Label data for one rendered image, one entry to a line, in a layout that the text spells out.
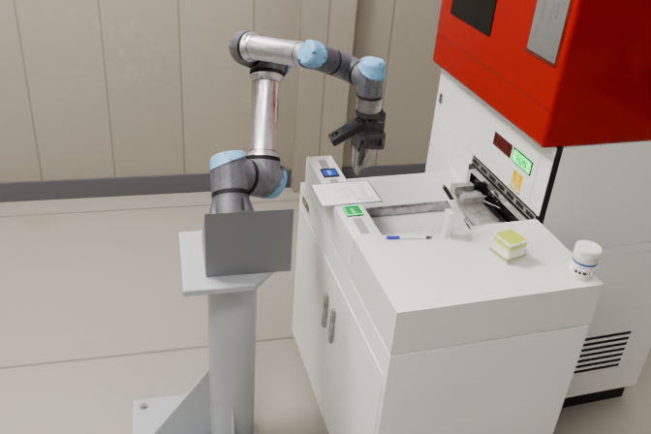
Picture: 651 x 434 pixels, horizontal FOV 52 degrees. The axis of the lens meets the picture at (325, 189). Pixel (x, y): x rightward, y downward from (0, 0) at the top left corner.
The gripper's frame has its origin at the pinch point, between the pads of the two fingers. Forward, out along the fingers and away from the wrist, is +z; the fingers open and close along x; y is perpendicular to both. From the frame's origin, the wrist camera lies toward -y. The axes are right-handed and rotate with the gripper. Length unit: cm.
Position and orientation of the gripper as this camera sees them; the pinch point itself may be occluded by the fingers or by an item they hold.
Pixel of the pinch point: (355, 170)
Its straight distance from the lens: 205.2
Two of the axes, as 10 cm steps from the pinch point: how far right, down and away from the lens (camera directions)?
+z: -0.7, 8.7, 4.9
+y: 9.6, -0.8, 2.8
